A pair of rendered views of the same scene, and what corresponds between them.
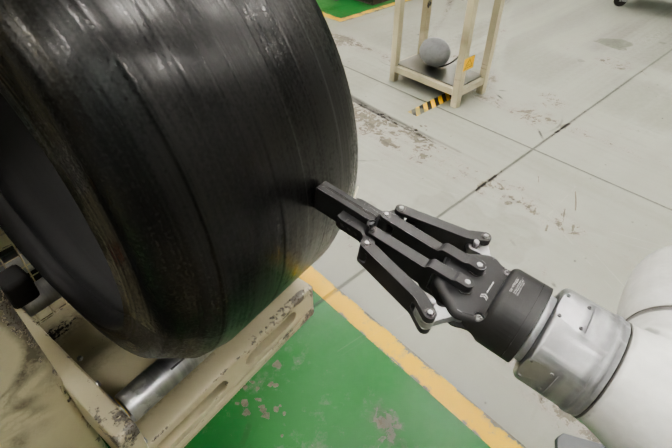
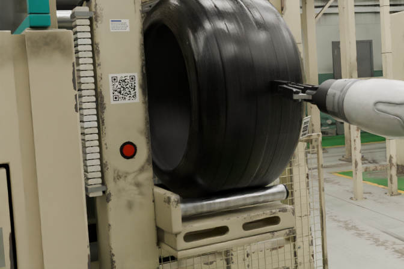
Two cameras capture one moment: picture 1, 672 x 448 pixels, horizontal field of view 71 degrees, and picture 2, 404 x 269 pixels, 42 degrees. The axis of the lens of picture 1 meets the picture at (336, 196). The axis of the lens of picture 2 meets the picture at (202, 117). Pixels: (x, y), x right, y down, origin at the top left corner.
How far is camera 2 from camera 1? 0.98 m
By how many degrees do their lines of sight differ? 44
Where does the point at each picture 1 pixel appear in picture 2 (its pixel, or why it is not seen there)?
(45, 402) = (145, 192)
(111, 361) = not seen: hidden behind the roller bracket
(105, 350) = not seen: hidden behind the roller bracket
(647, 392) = (358, 85)
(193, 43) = (232, 20)
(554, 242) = not seen: outside the picture
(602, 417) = (346, 102)
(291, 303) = (277, 209)
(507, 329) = (323, 90)
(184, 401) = (204, 221)
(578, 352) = (341, 84)
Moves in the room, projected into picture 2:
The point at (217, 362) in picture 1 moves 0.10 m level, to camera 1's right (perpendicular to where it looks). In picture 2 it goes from (226, 217) to (261, 218)
